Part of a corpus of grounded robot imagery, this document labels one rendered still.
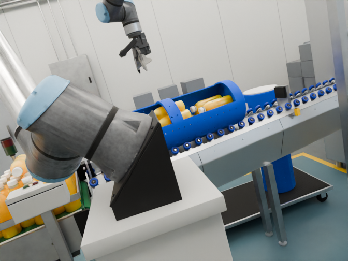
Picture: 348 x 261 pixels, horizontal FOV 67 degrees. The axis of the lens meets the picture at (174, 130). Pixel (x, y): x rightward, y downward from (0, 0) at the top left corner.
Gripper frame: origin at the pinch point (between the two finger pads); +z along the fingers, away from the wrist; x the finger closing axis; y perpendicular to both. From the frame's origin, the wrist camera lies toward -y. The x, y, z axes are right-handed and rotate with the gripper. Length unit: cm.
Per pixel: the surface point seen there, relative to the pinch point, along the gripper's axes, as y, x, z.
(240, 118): 47, -10, 41
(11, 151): -80, 32, 22
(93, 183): -43, -11, 45
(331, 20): 105, -31, 1
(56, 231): -62, -31, 51
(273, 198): 60, -7, 103
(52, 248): -68, -23, 61
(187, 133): 11.2, -12.4, 37.5
